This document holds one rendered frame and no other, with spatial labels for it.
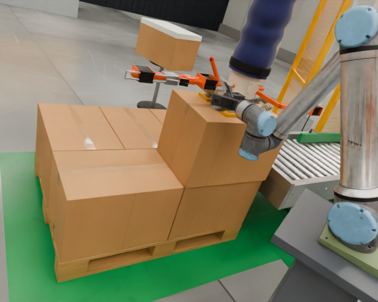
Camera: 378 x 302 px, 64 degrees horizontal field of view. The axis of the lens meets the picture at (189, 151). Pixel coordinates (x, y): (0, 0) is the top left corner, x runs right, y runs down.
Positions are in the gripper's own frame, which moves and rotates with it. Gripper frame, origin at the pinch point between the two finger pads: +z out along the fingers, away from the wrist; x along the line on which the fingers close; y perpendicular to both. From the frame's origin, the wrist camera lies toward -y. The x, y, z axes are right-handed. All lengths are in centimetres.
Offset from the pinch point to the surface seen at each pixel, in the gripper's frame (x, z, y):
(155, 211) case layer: -67, -4, -18
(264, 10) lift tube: 39.3, 5.8, 19.9
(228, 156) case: -32.8, -6.9, 17.2
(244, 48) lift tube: 20.4, 9.3, 18.8
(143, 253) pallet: -105, 1, -15
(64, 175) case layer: -52, 14, -61
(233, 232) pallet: -99, -5, 51
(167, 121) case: -29.9, 29.3, -2.4
